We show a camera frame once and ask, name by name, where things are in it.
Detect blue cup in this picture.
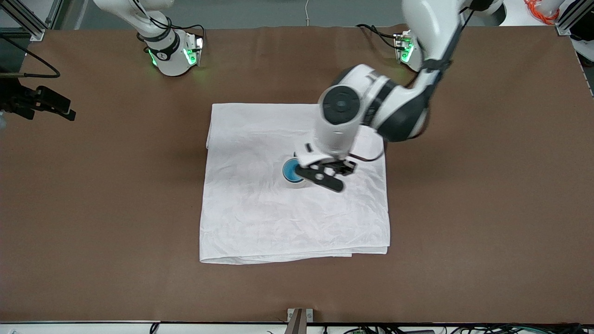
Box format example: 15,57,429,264
283,158,303,182

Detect black arm base cables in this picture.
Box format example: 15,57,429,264
356,23,400,49

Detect white cloth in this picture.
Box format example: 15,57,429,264
200,103,390,265

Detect grey metal bracket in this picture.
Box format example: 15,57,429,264
287,308,314,334

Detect aluminium frame profile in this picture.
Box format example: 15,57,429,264
556,0,594,36
0,0,63,41

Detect white paper cup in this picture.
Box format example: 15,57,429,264
282,155,310,190

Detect orange cable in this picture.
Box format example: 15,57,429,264
524,0,564,25

